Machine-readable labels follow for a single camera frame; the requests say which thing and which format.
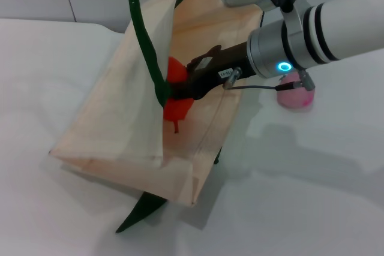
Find cream canvas handbag green handles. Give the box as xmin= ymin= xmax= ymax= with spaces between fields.
xmin=49 ymin=0 xmax=265 ymax=234

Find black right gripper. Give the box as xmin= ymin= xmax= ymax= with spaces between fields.
xmin=169 ymin=41 xmax=256 ymax=101

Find orange toy fruit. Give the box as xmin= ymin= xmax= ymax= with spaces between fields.
xmin=163 ymin=56 xmax=193 ymax=134

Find pink toy peach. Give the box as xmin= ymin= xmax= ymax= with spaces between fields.
xmin=275 ymin=73 xmax=316 ymax=110

